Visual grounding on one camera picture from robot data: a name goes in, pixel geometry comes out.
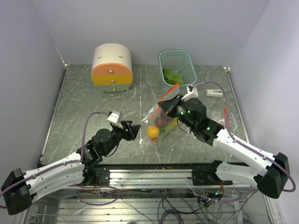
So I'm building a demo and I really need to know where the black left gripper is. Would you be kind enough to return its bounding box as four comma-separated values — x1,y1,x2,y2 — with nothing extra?
103,119,141,155

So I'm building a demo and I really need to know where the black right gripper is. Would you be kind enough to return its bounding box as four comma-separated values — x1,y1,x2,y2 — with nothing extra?
158,93,196,131

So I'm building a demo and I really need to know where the zip bag with fruit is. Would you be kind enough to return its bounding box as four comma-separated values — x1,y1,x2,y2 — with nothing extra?
141,84,179,142

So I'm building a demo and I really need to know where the green fake leafy vegetable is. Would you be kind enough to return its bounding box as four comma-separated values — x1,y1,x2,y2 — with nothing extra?
162,69,184,85

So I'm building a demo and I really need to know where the light blue plastic basket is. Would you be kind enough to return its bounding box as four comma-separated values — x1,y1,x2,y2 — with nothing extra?
158,49,198,95

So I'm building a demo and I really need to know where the zip bag with fake food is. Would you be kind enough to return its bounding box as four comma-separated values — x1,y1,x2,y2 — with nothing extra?
211,107,229,128

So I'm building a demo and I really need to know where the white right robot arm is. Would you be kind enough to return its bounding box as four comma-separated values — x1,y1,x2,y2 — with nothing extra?
158,95,290,199

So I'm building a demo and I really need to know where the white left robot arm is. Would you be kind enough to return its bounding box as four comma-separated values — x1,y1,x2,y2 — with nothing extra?
0,121,141,215

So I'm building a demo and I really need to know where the small white device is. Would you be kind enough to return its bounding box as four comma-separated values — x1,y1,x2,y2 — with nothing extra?
206,89,223,98

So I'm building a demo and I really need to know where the round three-drawer cabinet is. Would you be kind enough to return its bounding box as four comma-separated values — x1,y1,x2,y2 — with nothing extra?
91,43,133,93

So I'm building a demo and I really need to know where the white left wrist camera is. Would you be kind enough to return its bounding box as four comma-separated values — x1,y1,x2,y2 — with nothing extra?
107,111,123,124

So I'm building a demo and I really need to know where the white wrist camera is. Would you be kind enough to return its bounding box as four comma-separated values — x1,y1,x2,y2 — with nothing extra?
107,111,123,124
182,85,199,102

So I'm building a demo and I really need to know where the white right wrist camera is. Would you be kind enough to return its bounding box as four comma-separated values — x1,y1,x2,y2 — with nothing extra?
182,85,199,102

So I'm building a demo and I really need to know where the aluminium frame rail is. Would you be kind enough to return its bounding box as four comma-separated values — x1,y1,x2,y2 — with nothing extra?
25,167,269,189

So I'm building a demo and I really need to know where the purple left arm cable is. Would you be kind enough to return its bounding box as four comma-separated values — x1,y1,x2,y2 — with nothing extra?
0,111,110,209

